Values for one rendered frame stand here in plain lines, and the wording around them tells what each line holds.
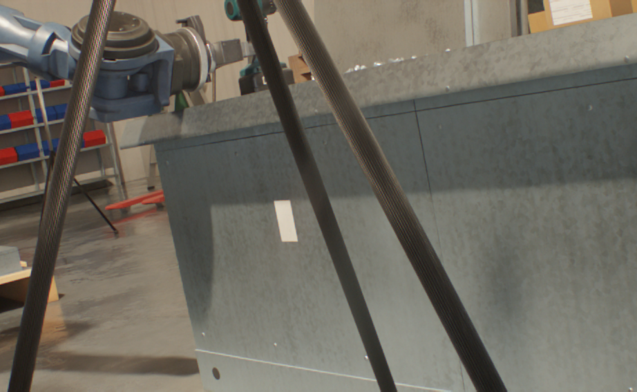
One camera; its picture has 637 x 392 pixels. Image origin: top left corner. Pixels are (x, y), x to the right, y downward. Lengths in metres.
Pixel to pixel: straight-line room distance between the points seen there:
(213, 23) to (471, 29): 6.76
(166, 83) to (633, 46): 1.06
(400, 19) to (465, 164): 3.65
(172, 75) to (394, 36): 3.23
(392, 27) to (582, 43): 3.92
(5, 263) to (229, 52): 2.28
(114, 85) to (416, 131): 0.69
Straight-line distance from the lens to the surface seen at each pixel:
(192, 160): 2.03
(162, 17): 12.32
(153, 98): 1.96
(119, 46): 1.84
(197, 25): 2.01
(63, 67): 1.97
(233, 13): 2.09
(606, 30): 1.19
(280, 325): 1.91
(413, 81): 1.40
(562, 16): 1.49
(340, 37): 5.50
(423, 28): 4.92
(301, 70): 7.69
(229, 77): 11.06
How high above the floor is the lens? 0.62
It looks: 5 degrees down
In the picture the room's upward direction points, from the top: 11 degrees counter-clockwise
